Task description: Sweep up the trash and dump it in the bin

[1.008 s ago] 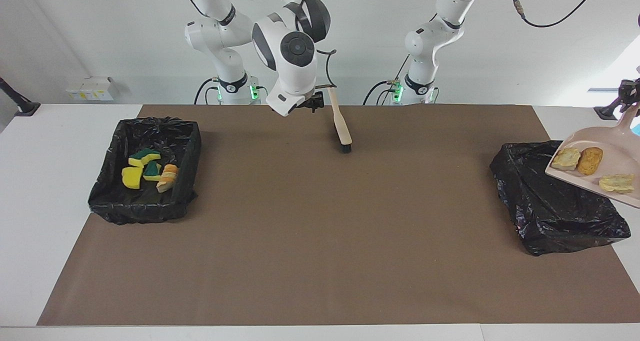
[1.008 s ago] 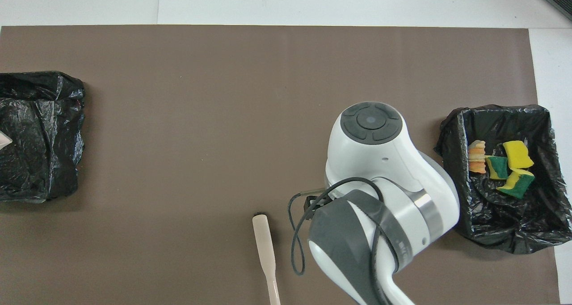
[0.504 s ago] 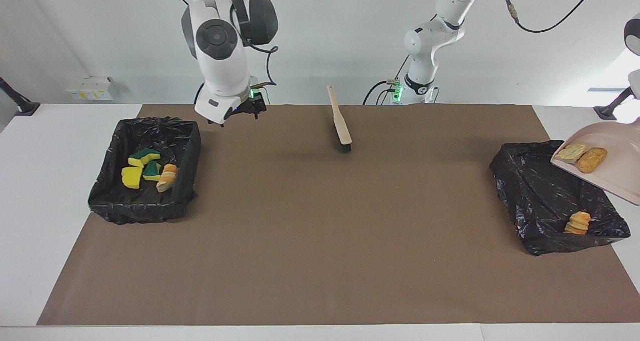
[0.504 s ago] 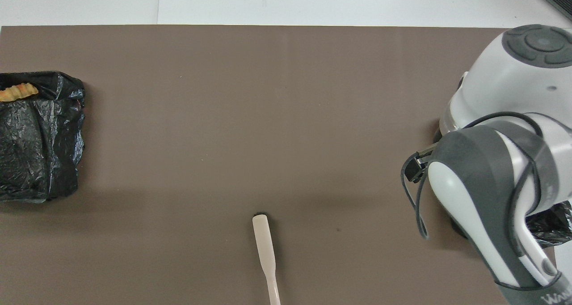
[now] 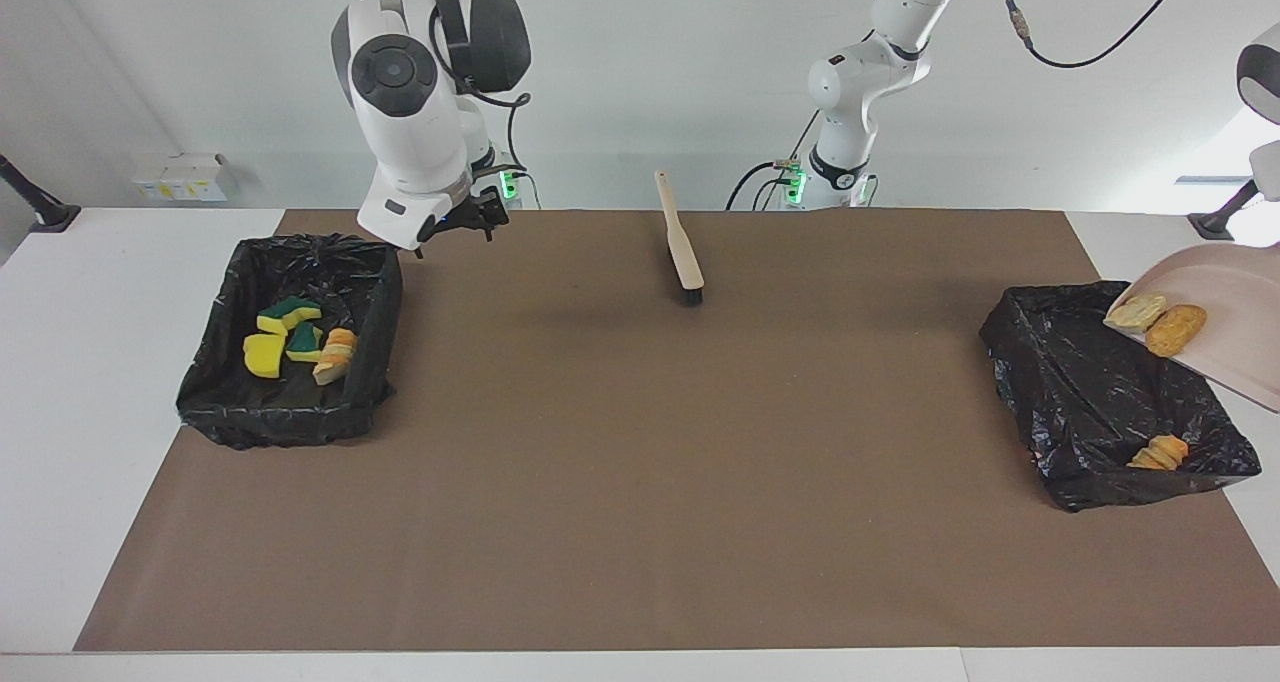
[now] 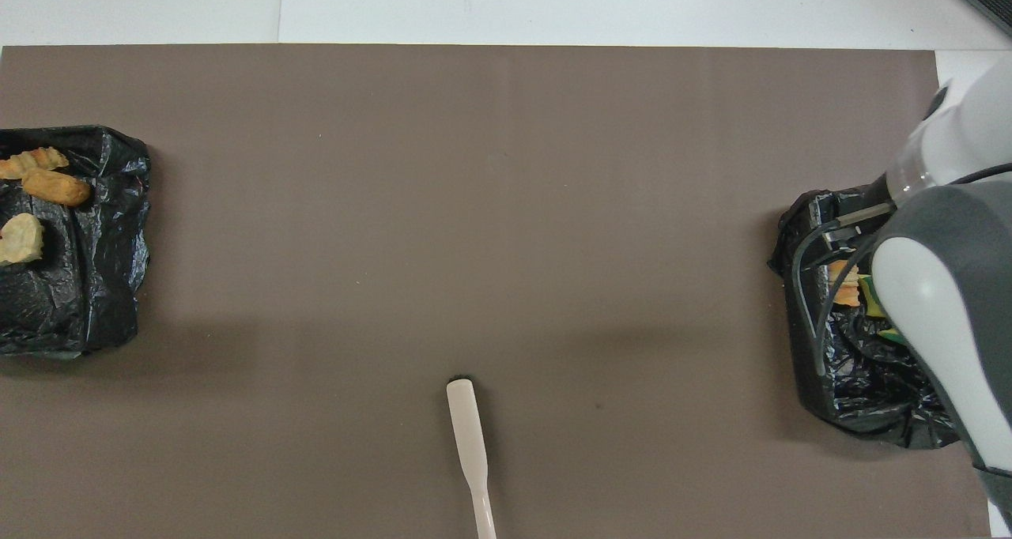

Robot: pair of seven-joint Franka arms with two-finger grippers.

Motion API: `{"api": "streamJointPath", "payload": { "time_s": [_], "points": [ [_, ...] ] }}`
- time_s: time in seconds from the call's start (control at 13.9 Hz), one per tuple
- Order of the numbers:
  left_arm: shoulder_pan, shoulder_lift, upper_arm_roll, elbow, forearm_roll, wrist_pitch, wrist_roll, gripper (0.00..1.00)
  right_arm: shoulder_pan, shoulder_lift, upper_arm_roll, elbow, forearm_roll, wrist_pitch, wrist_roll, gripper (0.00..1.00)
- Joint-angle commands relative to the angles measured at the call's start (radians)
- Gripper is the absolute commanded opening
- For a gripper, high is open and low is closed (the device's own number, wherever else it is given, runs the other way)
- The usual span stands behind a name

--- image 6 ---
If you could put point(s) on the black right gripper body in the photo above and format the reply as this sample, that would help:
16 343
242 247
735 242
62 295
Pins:
862 221

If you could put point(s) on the beige orange-striped sponge piece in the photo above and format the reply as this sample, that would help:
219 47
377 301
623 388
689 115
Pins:
844 290

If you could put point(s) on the beige hand brush black bristles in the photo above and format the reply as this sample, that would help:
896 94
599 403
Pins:
466 436

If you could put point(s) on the brown oval sponge piece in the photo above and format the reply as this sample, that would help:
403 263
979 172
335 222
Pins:
55 187

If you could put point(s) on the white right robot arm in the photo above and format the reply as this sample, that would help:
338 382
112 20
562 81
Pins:
941 302

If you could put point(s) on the black bag lined bin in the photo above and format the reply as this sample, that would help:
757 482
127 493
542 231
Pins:
870 412
95 286

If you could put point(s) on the brown table mat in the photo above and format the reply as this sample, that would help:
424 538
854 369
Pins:
506 207

